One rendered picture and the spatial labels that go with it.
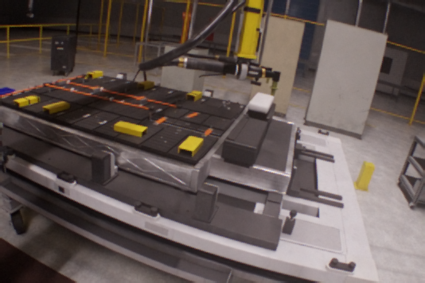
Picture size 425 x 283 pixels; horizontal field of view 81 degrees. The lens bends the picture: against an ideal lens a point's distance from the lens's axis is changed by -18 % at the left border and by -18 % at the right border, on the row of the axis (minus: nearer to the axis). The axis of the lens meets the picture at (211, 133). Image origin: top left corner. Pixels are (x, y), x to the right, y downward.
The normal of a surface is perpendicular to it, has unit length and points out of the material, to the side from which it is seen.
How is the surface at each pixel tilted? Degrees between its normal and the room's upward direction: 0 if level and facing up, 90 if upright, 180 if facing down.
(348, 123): 90
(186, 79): 90
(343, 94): 90
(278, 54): 90
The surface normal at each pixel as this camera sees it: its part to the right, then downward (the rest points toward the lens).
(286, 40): -0.29, 0.30
